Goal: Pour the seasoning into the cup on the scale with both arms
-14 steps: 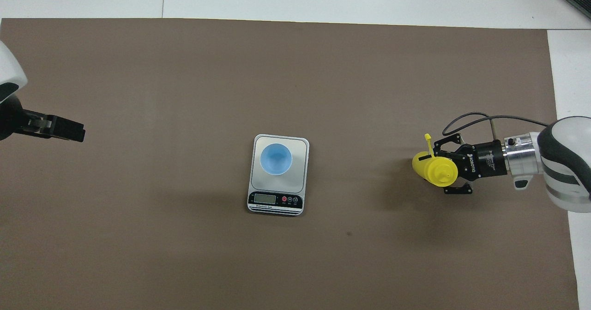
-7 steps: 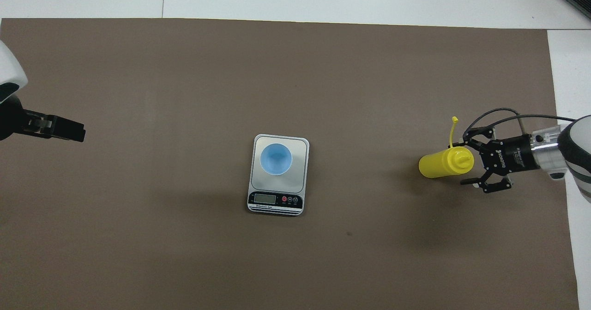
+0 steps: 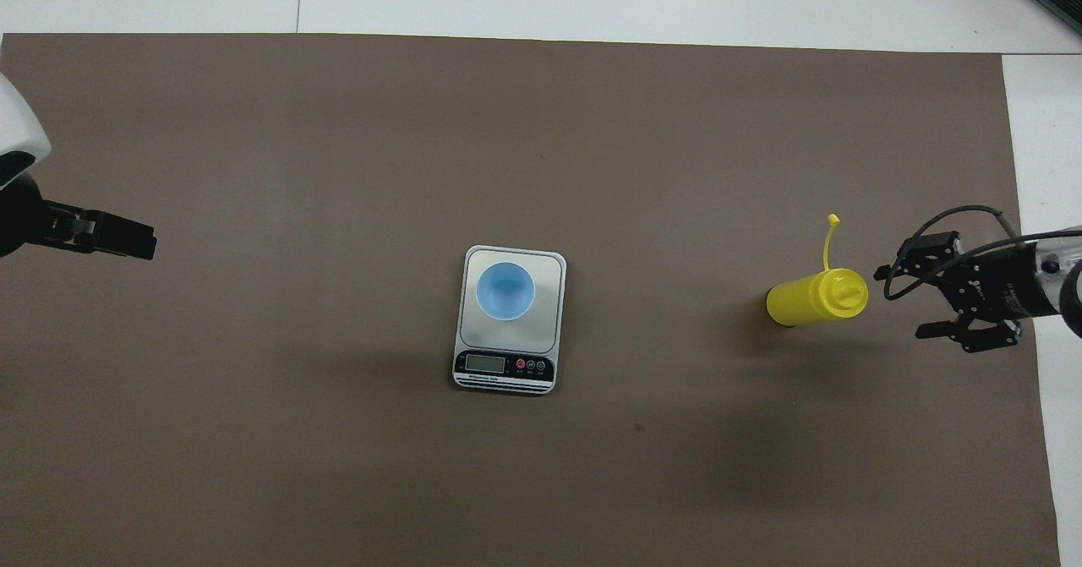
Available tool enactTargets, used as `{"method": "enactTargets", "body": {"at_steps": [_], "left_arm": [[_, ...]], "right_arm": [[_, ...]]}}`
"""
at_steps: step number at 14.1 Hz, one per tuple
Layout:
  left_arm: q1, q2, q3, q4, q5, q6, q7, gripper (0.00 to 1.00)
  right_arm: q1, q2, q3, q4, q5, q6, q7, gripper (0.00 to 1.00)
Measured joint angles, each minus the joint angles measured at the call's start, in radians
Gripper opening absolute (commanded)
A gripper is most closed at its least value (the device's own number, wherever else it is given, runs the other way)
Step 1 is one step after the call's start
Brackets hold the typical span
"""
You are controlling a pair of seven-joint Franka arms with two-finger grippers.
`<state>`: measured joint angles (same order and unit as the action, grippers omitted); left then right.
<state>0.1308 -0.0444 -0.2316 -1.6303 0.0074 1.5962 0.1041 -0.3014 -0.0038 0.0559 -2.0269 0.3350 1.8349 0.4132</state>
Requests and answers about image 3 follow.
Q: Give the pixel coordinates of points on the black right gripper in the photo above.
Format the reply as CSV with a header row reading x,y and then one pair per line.
x,y
993,284

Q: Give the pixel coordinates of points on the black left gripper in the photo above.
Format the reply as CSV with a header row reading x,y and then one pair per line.
x,y
19,216

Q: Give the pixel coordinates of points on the yellow squeeze bottle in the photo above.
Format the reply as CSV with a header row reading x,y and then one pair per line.
x,y
803,298

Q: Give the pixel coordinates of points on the light blue plastic cup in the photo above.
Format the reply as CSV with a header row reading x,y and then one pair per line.
x,y
505,291

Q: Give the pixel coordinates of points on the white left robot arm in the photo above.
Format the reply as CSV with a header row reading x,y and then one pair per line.
x,y
17,128

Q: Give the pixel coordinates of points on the silver digital kitchen scale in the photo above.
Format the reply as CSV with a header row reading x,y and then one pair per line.
x,y
548,330

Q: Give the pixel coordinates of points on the brown paper mat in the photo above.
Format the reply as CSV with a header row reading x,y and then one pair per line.
x,y
541,128

